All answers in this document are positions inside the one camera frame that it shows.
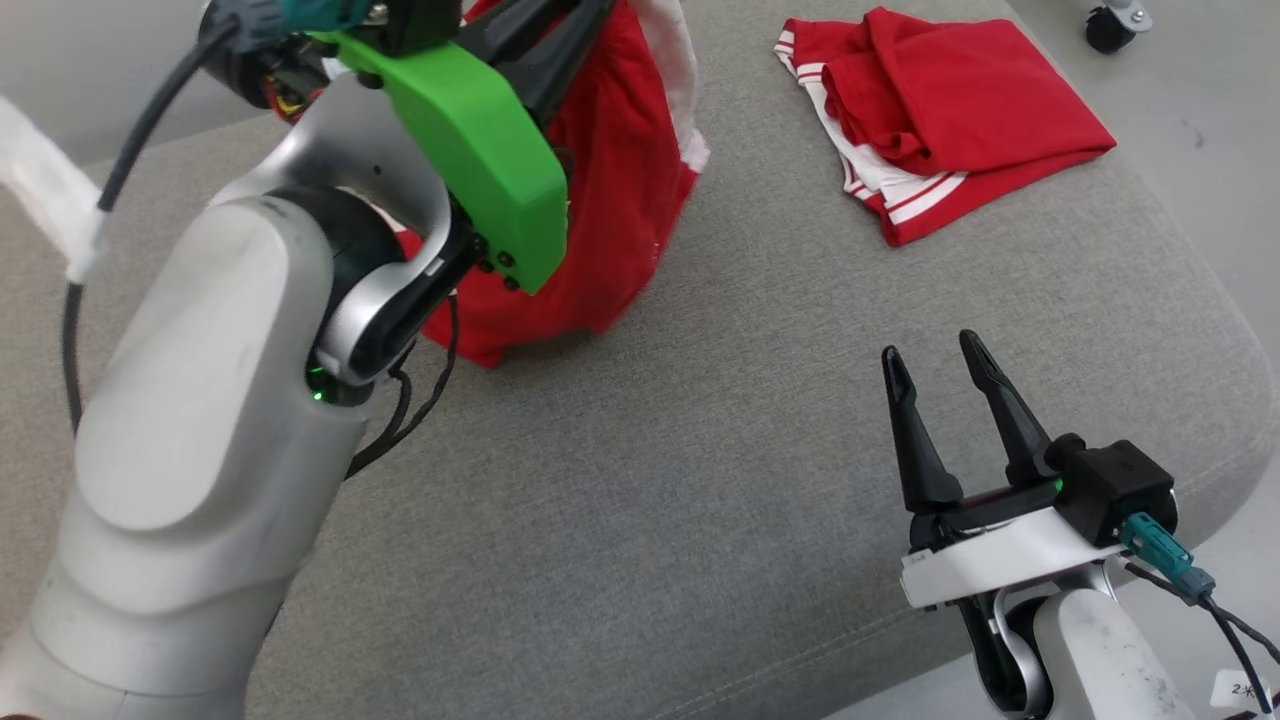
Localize white paper cable label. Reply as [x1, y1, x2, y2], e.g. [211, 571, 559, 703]
[1209, 671, 1277, 710]

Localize red Bulls 23 jersey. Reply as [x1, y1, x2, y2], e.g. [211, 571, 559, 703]
[772, 6, 1119, 249]

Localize white tape strap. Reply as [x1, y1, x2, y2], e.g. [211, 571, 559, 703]
[0, 96, 110, 285]

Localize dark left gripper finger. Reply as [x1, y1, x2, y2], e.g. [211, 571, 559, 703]
[456, 0, 583, 67]
[513, 0, 617, 128]

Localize black caster wheel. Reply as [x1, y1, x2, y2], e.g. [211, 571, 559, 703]
[1084, 0, 1154, 56]

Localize red garment with white trim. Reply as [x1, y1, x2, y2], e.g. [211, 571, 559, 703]
[394, 0, 712, 370]

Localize right cable with teal connector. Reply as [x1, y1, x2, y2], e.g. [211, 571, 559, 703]
[1118, 511, 1280, 693]

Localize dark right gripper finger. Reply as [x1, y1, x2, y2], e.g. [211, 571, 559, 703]
[881, 345, 964, 517]
[959, 329, 1057, 488]

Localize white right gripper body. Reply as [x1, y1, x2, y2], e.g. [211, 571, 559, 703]
[899, 480, 1133, 612]

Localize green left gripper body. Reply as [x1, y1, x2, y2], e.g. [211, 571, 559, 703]
[198, 22, 572, 298]

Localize cable with teal connector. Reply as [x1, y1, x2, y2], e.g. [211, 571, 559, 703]
[60, 0, 387, 438]
[1118, 511, 1280, 693]

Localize thin black left arm cables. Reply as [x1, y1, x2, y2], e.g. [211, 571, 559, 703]
[344, 298, 462, 482]

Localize grey fabric sofa cushion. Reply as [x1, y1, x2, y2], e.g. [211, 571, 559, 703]
[0, 0, 1279, 720]

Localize left cable with teal connector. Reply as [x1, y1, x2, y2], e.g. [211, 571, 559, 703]
[60, 0, 387, 438]

